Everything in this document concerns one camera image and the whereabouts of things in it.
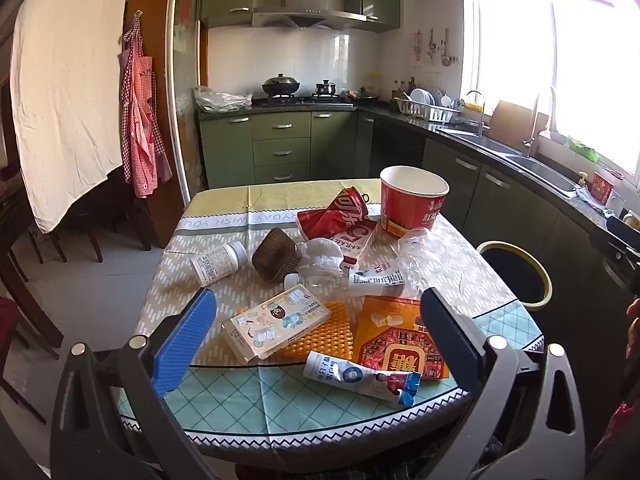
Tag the black wok with lid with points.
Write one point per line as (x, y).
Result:
(281, 85)

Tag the brown cardboard sheet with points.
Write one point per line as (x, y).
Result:
(510, 122)

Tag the red checked apron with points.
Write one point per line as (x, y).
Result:
(140, 125)

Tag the orange snack packet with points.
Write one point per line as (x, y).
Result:
(395, 340)

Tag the dark wooden chair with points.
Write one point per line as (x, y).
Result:
(20, 360)
(125, 220)

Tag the white and blue wrapper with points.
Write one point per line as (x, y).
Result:
(350, 375)

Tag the steel double sink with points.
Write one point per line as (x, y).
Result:
(540, 170)

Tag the person's right hand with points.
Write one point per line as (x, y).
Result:
(634, 325)

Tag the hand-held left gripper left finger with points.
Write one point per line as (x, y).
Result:
(182, 340)

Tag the white squeeze tube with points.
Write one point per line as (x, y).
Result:
(375, 280)

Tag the dark green sink cabinets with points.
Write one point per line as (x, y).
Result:
(500, 200)

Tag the black frying pan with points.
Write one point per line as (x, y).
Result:
(365, 95)

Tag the yellow rimmed dark trash bin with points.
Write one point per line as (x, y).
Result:
(510, 275)

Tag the green lower cabinets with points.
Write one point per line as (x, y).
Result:
(280, 145)

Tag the white hanging cloth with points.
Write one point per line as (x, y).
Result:
(65, 85)

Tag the yellow pump bottle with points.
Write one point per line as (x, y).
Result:
(583, 180)

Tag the orange ribbed mat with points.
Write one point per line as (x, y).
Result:
(325, 332)

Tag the crumpled white tissue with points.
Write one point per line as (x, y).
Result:
(320, 255)

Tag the white pill bottle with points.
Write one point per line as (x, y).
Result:
(215, 262)

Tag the clear plastic bag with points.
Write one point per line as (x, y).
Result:
(220, 100)

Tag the white illustrated carton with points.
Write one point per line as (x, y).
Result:
(275, 322)

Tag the chrome faucet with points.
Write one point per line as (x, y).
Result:
(534, 120)
(480, 110)

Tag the stack of white plates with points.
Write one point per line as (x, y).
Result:
(425, 96)

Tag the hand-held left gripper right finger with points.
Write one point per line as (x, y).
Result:
(445, 340)

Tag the hanging kitchen utensils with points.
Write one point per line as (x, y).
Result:
(432, 47)

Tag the crushed red can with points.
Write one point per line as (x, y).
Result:
(340, 215)

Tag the metal dish rack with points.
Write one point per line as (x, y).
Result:
(430, 115)

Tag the red and white toothpaste box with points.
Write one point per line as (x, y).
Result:
(357, 240)

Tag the brown ribbed plastic tray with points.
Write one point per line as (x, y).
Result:
(272, 257)

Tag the red paper bucket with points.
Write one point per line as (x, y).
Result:
(410, 210)

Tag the gas stove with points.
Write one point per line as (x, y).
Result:
(305, 100)

